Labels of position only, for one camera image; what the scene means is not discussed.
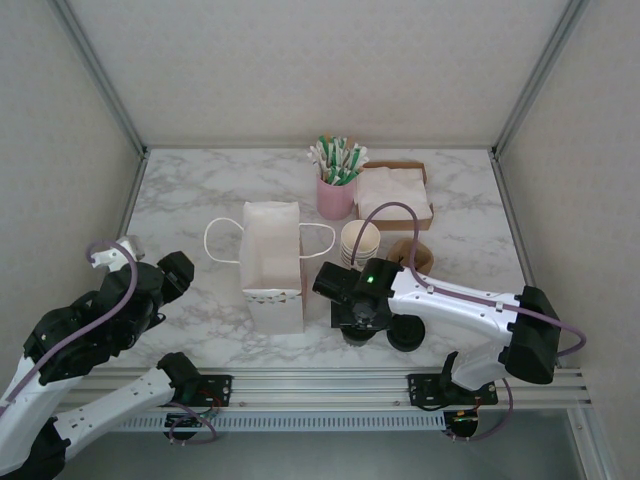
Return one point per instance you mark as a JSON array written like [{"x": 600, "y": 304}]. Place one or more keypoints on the stack of paper cups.
[{"x": 372, "y": 240}]

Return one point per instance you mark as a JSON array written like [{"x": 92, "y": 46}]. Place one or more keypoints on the stack of black cup lids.
[{"x": 407, "y": 335}]

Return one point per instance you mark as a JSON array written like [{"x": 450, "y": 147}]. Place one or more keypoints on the brown pulp cup carrier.
[{"x": 422, "y": 260}]

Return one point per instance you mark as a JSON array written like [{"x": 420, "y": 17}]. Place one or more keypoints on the white paper carry bag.
[{"x": 275, "y": 315}]

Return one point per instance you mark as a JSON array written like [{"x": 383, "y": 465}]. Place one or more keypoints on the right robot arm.
[{"x": 450, "y": 305}]

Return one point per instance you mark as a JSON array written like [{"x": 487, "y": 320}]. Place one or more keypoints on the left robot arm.
[{"x": 115, "y": 400}]

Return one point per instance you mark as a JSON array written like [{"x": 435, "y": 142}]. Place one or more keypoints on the brown cardboard napkin tray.
[{"x": 400, "y": 226}]

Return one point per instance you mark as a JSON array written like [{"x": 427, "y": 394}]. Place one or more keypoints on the pink straw holder cup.
[{"x": 334, "y": 202}]

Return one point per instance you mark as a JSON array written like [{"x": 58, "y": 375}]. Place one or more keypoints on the aluminium table edge strip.
[
  {"x": 502, "y": 180},
  {"x": 136, "y": 180}
]

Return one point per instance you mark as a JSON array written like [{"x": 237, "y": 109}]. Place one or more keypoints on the paper wrapped straw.
[
  {"x": 361, "y": 162},
  {"x": 345, "y": 160},
  {"x": 336, "y": 159},
  {"x": 353, "y": 162},
  {"x": 327, "y": 156},
  {"x": 318, "y": 162}
]

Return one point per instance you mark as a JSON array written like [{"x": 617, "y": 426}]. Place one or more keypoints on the small electronics board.
[
  {"x": 462, "y": 422},
  {"x": 185, "y": 421}
]

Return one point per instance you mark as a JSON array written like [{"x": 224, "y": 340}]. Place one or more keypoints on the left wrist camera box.
[{"x": 107, "y": 256}]

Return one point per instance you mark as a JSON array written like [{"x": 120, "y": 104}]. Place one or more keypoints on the aluminium mounting rail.
[{"x": 320, "y": 390}]

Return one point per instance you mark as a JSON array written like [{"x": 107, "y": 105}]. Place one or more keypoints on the aluminium frame post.
[
  {"x": 539, "y": 75},
  {"x": 104, "y": 75}
]

